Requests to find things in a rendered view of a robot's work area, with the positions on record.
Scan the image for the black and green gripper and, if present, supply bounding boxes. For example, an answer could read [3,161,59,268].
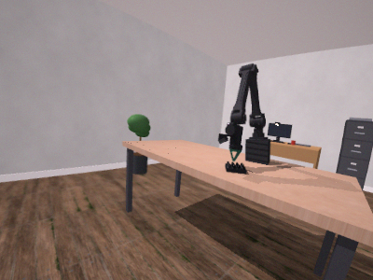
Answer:
[229,135,242,161]

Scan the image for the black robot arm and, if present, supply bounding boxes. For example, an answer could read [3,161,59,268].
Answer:
[218,63,268,145]

